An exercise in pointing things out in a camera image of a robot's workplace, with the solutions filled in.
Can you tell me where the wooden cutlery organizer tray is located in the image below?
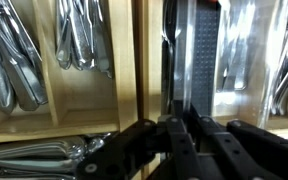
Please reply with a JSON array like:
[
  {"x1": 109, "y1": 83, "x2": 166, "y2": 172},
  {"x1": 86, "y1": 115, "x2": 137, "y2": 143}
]
[
  {"x1": 0, "y1": 0, "x2": 143, "y2": 180},
  {"x1": 146, "y1": 0, "x2": 288, "y2": 141}
]

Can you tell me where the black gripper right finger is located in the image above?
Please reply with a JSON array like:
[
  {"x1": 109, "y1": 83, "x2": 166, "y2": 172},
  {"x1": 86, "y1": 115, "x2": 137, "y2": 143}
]
[{"x1": 188, "y1": 0, "x2": 288, "y2": 180}]

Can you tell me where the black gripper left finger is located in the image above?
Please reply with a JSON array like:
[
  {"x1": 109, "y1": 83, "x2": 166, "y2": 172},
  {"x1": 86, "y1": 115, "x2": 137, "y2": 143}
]
[{"x1": 75, "y1": 0, "x2": 202, "y2": 180}]

